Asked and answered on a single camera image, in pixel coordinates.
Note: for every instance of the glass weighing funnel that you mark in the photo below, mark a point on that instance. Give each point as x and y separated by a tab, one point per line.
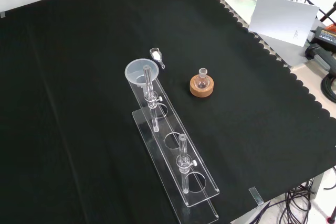
155	54

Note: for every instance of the black cloth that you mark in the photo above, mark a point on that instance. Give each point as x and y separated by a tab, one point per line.
78	77

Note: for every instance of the pale grey board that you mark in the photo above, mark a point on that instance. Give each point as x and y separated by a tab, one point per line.
236	1

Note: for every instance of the white card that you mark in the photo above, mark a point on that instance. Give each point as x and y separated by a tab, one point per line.
283	19

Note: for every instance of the black power adapter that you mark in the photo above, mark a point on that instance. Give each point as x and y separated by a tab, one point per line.
326	36

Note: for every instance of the clear acrylic funnel stand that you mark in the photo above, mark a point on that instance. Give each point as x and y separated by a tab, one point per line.
170	125

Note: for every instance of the small round-bottom glass flask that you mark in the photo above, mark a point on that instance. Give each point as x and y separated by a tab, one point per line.
202	81

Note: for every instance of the black tripod leg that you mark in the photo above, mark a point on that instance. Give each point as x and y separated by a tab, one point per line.
328	14

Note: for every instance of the translucent plastic funnel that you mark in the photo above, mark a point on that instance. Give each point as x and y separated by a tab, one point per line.
134	73

